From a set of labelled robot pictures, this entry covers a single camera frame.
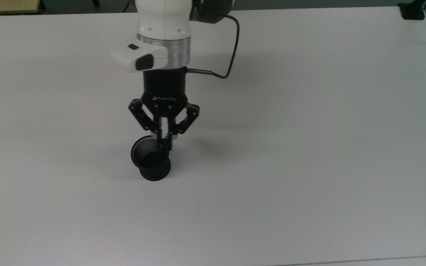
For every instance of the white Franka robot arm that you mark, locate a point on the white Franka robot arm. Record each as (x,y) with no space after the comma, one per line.
(163,29)

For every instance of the light wooden table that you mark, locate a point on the light wooden table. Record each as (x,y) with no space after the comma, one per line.
(6,5)

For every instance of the black clamp base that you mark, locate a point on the black clamp base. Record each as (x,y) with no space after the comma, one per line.
(412,10)

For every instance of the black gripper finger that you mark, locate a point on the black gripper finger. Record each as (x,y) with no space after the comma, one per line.
(189,118)
(142,116)

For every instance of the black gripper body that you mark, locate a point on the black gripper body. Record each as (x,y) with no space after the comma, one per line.
(165,96)

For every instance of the black mesh pen cup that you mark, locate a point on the black mesh pen cup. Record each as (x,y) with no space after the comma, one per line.
(154,164)

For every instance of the blue and white marker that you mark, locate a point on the blue and white marker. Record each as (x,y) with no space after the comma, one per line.
(165,142)

